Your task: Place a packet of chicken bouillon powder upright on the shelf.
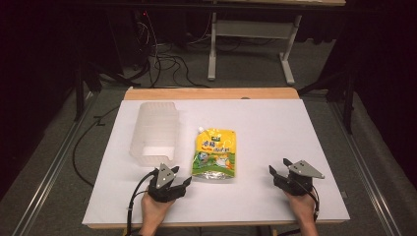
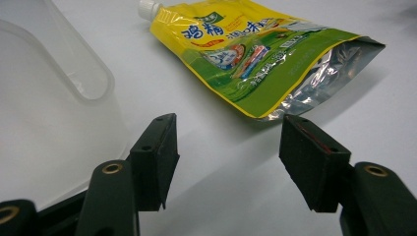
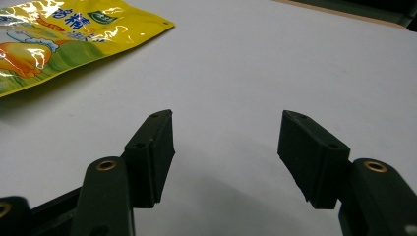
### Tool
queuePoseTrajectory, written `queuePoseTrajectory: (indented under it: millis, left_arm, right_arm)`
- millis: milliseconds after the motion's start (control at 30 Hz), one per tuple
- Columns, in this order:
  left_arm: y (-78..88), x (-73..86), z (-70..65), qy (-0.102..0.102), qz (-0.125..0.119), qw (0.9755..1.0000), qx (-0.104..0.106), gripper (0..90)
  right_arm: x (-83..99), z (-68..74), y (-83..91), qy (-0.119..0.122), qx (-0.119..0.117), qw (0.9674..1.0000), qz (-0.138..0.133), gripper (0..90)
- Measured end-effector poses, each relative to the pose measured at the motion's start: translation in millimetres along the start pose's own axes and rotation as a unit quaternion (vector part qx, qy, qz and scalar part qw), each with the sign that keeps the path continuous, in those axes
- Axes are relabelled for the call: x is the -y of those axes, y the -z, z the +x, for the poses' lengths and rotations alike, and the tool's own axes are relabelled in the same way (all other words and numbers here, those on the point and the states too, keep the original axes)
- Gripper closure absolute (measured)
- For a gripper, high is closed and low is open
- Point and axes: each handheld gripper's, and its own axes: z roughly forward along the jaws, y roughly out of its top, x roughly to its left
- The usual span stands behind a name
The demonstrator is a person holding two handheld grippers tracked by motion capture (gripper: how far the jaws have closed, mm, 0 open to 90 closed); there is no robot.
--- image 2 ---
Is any yellow green spouted seasoning pouch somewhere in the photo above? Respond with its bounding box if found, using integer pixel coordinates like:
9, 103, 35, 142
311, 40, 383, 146
138, 0, 387, 121

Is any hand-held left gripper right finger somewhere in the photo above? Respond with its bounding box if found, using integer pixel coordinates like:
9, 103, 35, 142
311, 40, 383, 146
278, 114, 417, 236

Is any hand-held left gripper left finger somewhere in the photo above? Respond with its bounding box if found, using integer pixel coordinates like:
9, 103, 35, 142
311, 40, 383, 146
74, 112, 181, 236

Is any translucent white plastic container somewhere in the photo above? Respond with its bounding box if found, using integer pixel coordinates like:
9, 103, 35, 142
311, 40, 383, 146
0, 0, 130, 210

